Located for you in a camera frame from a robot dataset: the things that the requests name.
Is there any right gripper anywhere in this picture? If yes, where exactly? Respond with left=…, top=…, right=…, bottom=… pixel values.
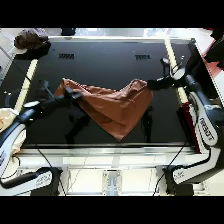
left=146, top=76, right=172, bottom=91

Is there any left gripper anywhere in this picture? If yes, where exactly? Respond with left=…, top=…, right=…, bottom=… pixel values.
left=63, top=86, right=84, bottom=101

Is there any brown shirt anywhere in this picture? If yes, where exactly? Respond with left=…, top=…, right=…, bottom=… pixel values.
left=53, top=77, right=155, bottom=143

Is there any black garment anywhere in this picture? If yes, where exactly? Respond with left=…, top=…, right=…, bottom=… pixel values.
left=203, top=28, right=224, bottom=70
left=15, top=41, right=53, bottom=62

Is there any dark brown garment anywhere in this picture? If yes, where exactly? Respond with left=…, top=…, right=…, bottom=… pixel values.
left=13, top=28, right=50, bottom=50

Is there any cream garment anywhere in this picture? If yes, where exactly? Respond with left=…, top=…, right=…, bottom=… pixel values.
left=0, top=107, right=28, bottom=158

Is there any black cable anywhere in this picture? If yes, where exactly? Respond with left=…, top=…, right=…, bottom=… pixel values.
left=33, top=143, right=66, bottom=197
left=152, top=138, right=188, bottom=197

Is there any silver frame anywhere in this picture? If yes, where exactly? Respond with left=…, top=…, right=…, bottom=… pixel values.
left=13, top=143, right=209, bottom=197

